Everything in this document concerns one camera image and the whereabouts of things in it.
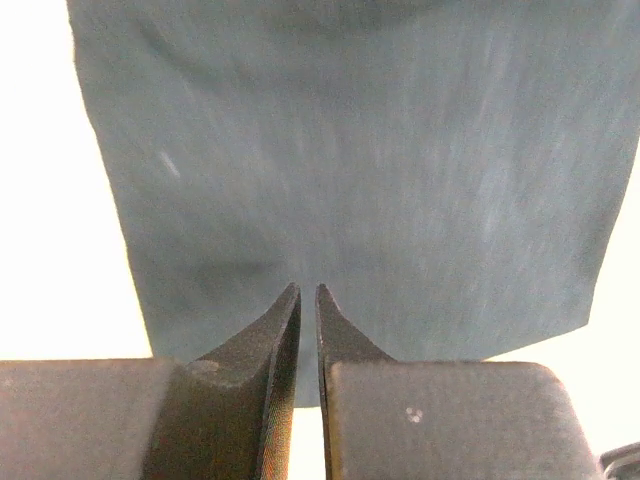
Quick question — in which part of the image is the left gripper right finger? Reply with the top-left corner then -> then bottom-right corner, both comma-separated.
316,285 -> 602,479

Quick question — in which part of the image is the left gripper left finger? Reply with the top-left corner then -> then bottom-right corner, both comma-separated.
1,284 -> 301,479

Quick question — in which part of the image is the black t shirt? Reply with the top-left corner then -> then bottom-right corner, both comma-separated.
68,1 -> 639,406

